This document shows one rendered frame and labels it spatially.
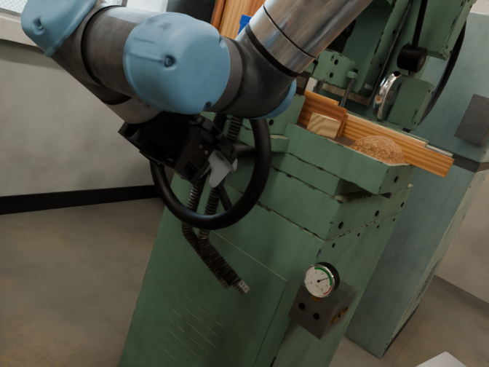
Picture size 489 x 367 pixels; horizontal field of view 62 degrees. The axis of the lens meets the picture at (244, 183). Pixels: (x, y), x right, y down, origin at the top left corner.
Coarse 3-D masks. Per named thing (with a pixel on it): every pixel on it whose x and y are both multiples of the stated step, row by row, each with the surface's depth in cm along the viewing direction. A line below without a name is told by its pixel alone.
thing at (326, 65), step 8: (320, 56) 93; (328, 56) 92; (336, 56) 92; (312, 64) 94; (320, 64) 93; (328, 64) 92; (336, 64) 93; (344, 64) 97; (352, 64) 100; (312, 72) 94; (320, 72) 93; (328, 72) 93; (336, 72) 96; (344, 72) 99; (320, 80) 93; (328, 80) 94; (336, 80) 97; (344, 80) 101; (344, 88) 103
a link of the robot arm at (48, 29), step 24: (48, 0) 35; (72, 0) 34; (96, 0) 36; (24, 24) 36; (48, 24) 34; (72, 24) 35; (48, 48) 36; (72, 48) 36; (72, 72) 39; (96, 96) 43; (120, 96) 42
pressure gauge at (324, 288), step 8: (320, 264) 76; (328, 264) 77; (312, 272) 77; (320, 272) 76; (328, 272) 75; (336, 272) 76; (304, 280) 78; (312, 280) 77; (328, 280) 75; (336, 280) 75; (312, 288) 77; (320, 288) 76; (328, 288) 75; (336, 288) 76; (312, 296) 80; (320, 296) 76
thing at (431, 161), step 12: (348, 120) 94; (348, 132) 94; (360, 132) 92; (372, 132) 91; (408, 144) 87; (408, 156) 87; (420, 156) 85; (432, 156) 84; (444, 156) 83; (432, 168) 84; (444, 168) 83
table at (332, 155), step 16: (208, 112) 86; (224, 128) 83; (240, 128) 81; (288, 128) 86; (304, 128) 84; (272, 144) 81; (288, 144) 86; (304, 144) 84; (320, 144) 82; (336, 144) 80; (304, 160) 84; (320, 160) 82; (336, 160) 80; (352, 160) 78; (368, 160) 76; (352, 176) 78; (368, 176) 76; (384, 176) 74; (400, 176) 83; (384, 192) 79
